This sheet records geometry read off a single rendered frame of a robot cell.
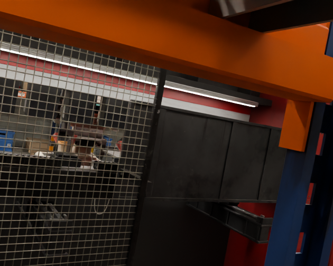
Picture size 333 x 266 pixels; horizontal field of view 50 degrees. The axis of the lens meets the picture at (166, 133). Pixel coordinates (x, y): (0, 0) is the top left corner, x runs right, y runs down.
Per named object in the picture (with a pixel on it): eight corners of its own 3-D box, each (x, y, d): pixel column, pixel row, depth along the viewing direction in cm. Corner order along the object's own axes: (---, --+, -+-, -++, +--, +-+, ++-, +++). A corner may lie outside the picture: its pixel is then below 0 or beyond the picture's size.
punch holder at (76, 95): (88, 123, 201) (92, 94, 200) (93, 124, 193) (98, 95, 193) (61, 119, 193) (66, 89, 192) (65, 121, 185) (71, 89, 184)
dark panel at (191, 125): (283, 202, 215) (297, 131, 213) (286, 203, 213) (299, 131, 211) (112, 198, 154) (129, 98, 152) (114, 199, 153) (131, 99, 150)
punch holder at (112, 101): (119, 127, 211) (124, 100, 210) (126, 129, 204) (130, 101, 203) (96, 124, 203) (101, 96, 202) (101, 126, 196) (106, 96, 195)
